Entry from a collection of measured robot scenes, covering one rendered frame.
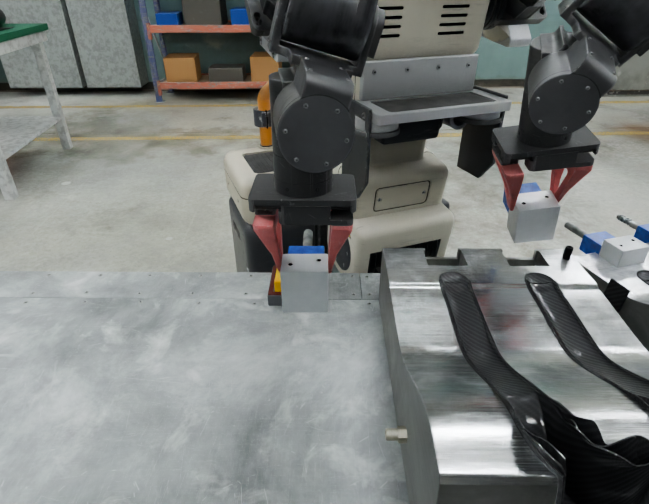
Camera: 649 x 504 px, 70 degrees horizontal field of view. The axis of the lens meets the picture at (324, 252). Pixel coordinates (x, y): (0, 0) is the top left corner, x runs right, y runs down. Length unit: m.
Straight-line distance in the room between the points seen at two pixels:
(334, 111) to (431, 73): 0.53
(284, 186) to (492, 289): 0.30
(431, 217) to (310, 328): 0.41
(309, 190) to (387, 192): 0.49
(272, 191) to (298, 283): 0.10
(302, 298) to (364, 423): 0.15
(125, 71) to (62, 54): 0.66
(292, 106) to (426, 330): 0.30
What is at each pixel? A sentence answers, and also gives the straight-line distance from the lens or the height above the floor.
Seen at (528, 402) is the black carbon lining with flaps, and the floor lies 0.92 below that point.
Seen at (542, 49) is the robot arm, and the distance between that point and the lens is 0.53.
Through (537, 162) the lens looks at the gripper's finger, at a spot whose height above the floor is 1.04.
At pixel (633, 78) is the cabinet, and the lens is 6.47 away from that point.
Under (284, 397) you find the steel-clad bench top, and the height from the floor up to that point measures 0.80.
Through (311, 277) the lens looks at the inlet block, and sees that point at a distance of 0.48.
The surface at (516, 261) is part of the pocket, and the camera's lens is 0.71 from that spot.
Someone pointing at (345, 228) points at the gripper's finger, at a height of 1.01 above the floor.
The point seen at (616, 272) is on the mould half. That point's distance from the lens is 0.78.
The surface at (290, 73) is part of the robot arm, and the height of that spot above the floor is 1.15.
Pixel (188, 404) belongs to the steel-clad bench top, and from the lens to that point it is 0.58.
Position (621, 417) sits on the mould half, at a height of 0.93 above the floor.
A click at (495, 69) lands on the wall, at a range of 6.28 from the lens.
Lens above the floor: 1.22
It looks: 31 degrees down
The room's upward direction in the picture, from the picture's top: straight up
